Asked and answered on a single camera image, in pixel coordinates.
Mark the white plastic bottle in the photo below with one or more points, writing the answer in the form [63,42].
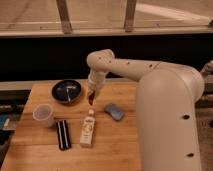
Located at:
[87,129]

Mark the blue sponge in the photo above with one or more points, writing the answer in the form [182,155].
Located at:
[114,111]

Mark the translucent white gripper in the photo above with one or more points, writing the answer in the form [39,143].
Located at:
[96,81]

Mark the metal frame post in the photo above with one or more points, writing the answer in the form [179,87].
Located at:
[64,16]
[129,15]

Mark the black striped box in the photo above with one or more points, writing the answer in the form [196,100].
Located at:
[63,135]

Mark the left metal frame post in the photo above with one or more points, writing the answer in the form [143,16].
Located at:
[64,16]

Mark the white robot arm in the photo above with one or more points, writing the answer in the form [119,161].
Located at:
[166,94]

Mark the black bowl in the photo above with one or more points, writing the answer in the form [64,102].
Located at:
[66,91]

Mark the right metal frame post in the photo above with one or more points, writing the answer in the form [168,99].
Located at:
[129,15]

